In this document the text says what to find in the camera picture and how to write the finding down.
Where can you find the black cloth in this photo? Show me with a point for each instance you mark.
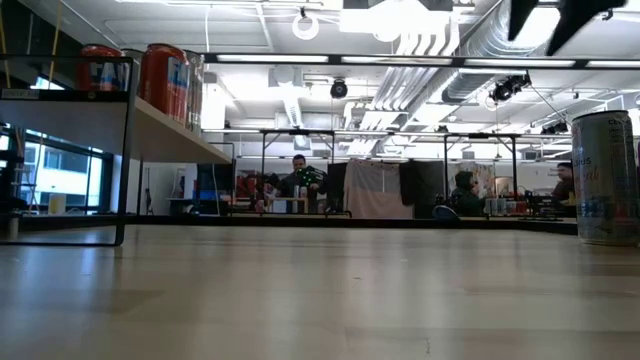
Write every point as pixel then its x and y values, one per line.
pixel 425 185

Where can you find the silver ventilation duct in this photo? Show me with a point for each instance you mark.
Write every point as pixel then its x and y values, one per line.
pixel 492 40

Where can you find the dark equipment cabinet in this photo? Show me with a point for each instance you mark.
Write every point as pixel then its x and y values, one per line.
pixel 210 180

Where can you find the red soda can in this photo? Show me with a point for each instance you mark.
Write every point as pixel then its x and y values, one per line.
pixel 95 70
pixel 162 80

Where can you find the person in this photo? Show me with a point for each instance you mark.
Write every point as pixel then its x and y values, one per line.
pixel 565 187
pixel 465 197
pixel 299 162

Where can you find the beige curtain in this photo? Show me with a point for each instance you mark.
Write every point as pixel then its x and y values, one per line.
pixel 375 192

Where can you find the pale yellow cup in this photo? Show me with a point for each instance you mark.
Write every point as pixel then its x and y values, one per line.
pixel 57 205

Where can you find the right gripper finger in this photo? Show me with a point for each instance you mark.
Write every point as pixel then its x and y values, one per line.
pixel 522 12
pixel 585 15

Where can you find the black bar with light strips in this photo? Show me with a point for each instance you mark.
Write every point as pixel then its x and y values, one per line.
pixel 335 59

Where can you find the black frame stand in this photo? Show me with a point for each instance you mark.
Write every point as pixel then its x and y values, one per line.
pixel 480 135
pixel 300 132

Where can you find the white wall sign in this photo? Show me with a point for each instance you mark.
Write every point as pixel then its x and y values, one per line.
pixel 535 172

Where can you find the black aluminium frame rail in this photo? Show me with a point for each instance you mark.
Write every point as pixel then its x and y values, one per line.
pixel 545 227
pixel 75 222
pixel 380 223

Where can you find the black ceiling spotlight cluster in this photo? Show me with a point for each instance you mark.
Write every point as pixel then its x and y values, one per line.
pixel 502 91
pixel 560 127

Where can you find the small wooden table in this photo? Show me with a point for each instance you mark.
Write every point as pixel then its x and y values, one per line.
pixel 287 201

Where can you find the black dome camera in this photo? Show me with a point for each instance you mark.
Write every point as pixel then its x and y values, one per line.
pixel 339 90

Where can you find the wooden shelf black metal frame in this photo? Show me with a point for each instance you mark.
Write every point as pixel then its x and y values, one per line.
pixel 170 142

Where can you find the small pale cylinder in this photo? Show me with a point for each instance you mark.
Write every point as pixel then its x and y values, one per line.
pixel 12 227

